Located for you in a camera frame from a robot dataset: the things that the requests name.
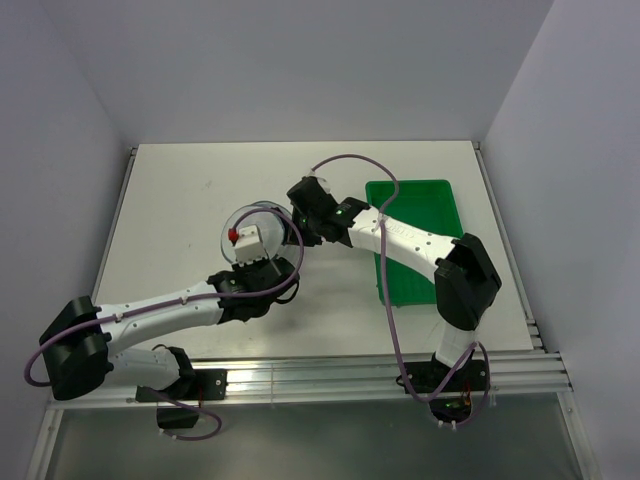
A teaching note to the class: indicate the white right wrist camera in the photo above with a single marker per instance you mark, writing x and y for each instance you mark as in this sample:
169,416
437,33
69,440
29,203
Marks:
323,183

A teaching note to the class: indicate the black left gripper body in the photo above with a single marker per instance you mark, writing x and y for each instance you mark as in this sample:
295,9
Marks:
246,268

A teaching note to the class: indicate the green plastic tray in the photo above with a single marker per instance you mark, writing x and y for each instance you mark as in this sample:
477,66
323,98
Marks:
430,206

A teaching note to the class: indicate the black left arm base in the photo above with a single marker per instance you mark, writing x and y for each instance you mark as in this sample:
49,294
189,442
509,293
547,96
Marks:
186,397

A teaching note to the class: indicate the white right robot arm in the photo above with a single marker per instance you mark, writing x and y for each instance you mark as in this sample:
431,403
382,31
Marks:
465,279

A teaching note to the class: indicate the white mesh laundry bag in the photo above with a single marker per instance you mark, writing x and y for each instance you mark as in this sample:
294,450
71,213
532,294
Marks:
273,231

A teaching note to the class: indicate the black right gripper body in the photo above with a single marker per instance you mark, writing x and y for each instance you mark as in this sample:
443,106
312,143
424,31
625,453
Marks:
308,224

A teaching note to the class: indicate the aluminium front rail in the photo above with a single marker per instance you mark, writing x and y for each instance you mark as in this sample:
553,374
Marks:
362,378

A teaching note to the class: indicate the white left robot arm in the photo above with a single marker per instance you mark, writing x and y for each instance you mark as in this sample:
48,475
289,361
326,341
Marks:
87,345

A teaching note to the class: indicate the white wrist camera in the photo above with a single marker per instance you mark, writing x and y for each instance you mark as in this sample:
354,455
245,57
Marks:
323,183
247,245

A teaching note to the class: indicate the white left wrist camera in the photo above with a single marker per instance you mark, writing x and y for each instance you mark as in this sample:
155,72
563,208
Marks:
247,245

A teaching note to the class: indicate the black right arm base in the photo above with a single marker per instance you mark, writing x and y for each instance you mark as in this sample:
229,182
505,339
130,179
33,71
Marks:
465,394

